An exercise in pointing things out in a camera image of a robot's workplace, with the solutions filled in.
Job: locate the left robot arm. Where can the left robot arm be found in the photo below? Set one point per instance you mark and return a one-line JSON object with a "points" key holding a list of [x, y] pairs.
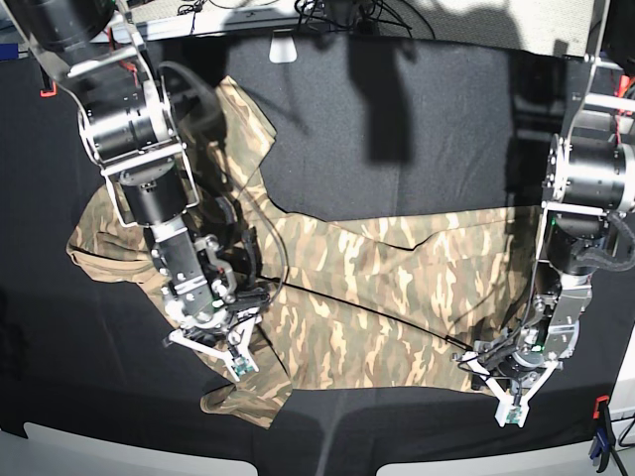
{"points": [[587, 193]]}

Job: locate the red black clamp left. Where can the red black clamp left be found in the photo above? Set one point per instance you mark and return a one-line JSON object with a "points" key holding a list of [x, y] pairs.
{"points": [[49, 87]]}

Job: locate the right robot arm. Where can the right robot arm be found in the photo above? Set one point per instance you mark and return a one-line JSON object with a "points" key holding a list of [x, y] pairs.
{"points": [[94, 52]]}

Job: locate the camouflage t-shirt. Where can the camouflage t-shirt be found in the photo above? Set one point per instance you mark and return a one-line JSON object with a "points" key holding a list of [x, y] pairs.
{"points": [[368, 303]]}

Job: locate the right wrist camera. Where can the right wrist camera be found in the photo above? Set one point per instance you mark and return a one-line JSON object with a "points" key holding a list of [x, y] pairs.
{"points": [[241, 365]]}

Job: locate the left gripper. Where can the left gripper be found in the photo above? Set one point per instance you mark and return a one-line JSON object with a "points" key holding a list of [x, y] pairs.
{"points": [[523, 359]]}

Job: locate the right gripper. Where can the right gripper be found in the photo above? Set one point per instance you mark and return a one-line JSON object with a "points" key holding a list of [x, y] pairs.
{"points": [[206, 299]]}

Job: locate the black table cloth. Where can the black table cloth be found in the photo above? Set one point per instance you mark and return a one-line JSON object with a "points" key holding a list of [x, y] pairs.
{"points": [[367, 128]]}

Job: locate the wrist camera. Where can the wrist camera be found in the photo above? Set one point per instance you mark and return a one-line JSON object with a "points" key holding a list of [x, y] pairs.
{"points": [[509, 413], [241, 365]]}

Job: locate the blue orange clamp bottom right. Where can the blue orange clamp bottom right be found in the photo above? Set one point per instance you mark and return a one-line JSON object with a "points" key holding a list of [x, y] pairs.
{"points": [[603, 435]]}

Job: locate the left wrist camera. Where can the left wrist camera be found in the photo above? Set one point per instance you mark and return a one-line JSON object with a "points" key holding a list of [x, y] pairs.
{"points": [[509, 413]]}

